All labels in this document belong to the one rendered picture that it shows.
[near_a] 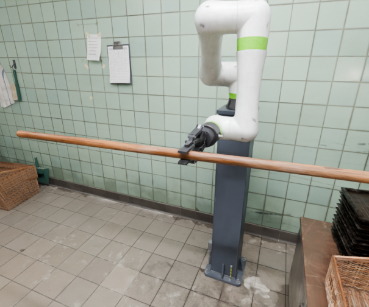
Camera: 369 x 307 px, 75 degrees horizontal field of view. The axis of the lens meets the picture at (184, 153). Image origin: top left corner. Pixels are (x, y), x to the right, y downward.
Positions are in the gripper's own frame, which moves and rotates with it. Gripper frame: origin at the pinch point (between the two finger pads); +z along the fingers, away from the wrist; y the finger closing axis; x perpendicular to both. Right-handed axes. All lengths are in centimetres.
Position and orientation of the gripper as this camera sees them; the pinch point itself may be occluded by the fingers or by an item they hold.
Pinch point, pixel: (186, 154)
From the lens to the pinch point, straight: 77.7
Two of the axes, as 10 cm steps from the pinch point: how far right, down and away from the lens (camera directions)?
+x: -9.2, -1.4, 3.6
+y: 0.0, 9.3, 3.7
